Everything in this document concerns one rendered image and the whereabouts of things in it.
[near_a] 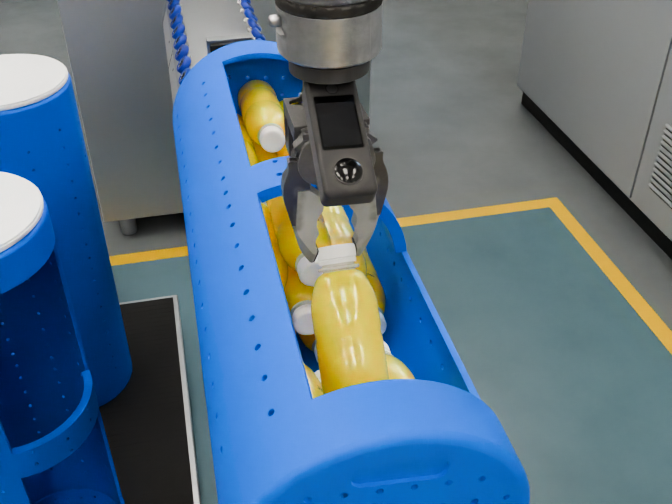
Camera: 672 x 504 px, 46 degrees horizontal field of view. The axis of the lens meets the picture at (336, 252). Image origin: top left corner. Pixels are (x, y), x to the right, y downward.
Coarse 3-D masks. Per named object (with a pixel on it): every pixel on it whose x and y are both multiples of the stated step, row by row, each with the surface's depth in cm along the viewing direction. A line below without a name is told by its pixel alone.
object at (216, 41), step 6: (216, 36) 173; (222, 36) 173; (228, 36) 173; (234, 36) 173; (240, 36) 173; (246, 36) 173; (210, 42) 171; (216, 42) 172; (222, 42) 172; (228, 42) 172; (234, 42) 172; (210, 48) 171; (216, 48) 171
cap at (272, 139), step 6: (270, 126) 121; (264, 132) 120; (270, 132) 120; (276, 132) 120; (282, 132) 121; (264, 138) 120; (270, 138) 121; (276, 138) 121; (282, 138) 121; (264, 144) 121; (270, 144) 121; (276, 144) 122; (282, 144) 122; (270, 150) 122; (276, 150) 122
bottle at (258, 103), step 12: (252, 84) 132; (264, 84) 133; (240, 96) 132; (252, 96) 128; (264, 96) 128; (276, 96) 132; (240, 108) 131; (252, 108) 125; (264, 108) 124; (276, 108) 125; (252, 120) 123; (264, 120) 122; (276, 120) 123; (252, 132) 123
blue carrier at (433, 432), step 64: (256, 64) 133; (192, 128) 117; (192, 192) 107; (256, 192) 94; (192, 256) 100; (256, 256) 85; (384, 256) 112; (256, 320) 78; (256, 384) 72; (384, 384) 67; (448, 384) 90; (256, 448) 67; (320, 448) 63; (384, 448) 63; (448, 448) 65; (512, 448) 70
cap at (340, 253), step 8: (320, 248) 77; (328, 248) 76; (336, 248) 76; (344, 248) 77; (352, 248) 77; (320, 256) 77; (328, 256) 77; (336, 256) 76; (344, 256) 76; (352, 256) 77; (320, 264) 78; (328, 264) 77
